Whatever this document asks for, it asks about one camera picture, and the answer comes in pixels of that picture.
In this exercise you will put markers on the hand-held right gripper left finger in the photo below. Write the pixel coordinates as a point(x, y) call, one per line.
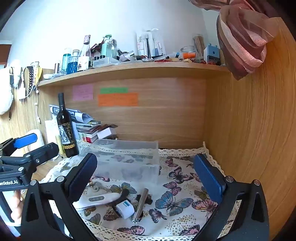
point(83, 176)

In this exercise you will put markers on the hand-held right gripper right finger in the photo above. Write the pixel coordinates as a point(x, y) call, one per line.
point(208, 178)

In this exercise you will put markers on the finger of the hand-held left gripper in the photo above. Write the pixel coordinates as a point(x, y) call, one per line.
point(25, 140)
point(44, 150)

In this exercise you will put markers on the bunch of keys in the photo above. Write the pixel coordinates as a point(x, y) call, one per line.
point(96, 186)

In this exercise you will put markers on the white thermometer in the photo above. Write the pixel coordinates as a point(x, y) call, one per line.
point(99, 199)

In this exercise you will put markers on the clear plastic storage box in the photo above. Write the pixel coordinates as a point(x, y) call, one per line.
point(129, 162)

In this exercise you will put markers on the white charger cube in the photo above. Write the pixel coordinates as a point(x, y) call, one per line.
point(124, 208)

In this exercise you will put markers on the metal cylinder tube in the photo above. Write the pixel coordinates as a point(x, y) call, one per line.
point(140, 204)

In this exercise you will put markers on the person's left hand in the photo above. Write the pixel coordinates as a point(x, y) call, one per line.
point(16, 204)

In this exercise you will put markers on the white thermos flask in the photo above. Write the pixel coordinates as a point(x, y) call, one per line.
point(40, 140)

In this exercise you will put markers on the yellow tube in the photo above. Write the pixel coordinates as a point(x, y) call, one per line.
point(60, 144)

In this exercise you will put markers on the white note paper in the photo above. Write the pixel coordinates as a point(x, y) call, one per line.
point(50, 132)

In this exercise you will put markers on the dark wine bottle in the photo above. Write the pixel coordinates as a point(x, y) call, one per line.
point(67, 129)

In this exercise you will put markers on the butterfly print cloth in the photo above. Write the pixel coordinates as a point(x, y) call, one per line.
point(175, 197)

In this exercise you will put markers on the stack of books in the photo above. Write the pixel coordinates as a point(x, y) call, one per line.
point(89, 134)

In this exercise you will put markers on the rolled printed papers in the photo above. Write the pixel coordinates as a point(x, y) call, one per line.
point(76, 114)

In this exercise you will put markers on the small white box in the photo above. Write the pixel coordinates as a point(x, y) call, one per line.
point(106, 133)

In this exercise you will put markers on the white fluffy cloth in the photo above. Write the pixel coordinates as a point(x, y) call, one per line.
point(5, 92)

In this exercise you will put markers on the yellow hanging pouch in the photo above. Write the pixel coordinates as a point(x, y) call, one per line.
point(38, 76)

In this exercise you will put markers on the pink sticky note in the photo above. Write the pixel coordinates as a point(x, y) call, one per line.
point(82, 92)

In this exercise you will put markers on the flat white case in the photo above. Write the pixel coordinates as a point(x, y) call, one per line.
point(53, 75)

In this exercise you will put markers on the orange sticky note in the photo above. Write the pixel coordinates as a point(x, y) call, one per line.
point(118, 99)

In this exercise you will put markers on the tall teal bottle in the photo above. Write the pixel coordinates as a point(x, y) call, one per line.
point(65, 60)

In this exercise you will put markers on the cut glass blue bottle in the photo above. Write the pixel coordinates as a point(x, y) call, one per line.
point(74, 64)

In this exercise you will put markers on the green sticky note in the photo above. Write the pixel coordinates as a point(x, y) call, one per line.
point(113, 90)

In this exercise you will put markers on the clear bottle with label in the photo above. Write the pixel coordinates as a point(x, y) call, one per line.
point(84, 55)

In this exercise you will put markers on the clear plastic tray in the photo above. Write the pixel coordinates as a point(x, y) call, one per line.
point(105, 62)

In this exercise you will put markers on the green pump bottle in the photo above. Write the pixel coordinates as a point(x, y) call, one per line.
point(104, 48)

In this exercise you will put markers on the wooden shelf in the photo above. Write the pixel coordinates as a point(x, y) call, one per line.
point(138, 70)

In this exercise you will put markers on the clear round glass bottle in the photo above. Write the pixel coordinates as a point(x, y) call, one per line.
point(112, 48)

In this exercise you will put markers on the blue pencil sharpener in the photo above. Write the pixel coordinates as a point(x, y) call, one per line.
point(211, 54)

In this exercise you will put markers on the orange marker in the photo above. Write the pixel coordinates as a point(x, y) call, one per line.
point(189, 55)

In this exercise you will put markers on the jar of wooden sticks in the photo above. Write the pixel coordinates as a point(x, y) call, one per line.
point(198, 45)

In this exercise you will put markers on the pink striped curtain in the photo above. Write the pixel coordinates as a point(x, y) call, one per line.
point(240, 41)

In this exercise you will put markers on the packaged brush set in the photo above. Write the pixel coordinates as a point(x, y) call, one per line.
point(150, 44)

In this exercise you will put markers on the white wall charger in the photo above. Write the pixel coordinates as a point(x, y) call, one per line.
point(22, 92)

